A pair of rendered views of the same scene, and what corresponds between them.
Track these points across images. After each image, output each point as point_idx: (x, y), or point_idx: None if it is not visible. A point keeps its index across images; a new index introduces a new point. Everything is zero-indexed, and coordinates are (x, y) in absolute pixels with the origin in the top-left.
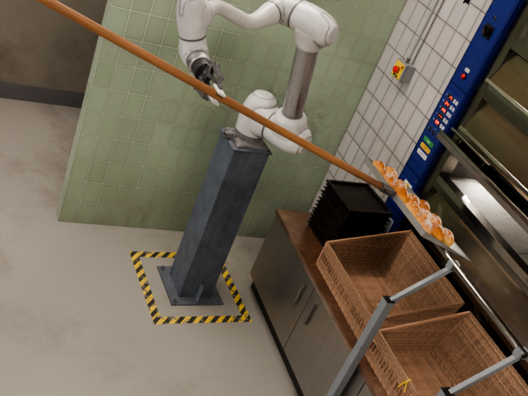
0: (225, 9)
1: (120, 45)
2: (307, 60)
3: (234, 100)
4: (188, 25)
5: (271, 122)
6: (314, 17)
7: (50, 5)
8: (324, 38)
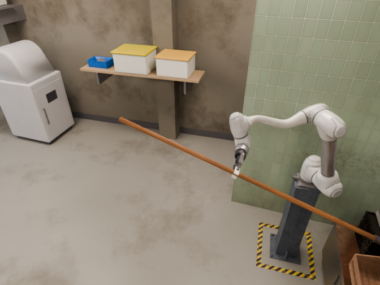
0: (260, 120)
1: (177, 148)
2: (327, 145)
3: (247, 177)
4: (233, 131)
5: (274, 190)
6: (326, 121)
7: (141, 131)
8: (332, 134)
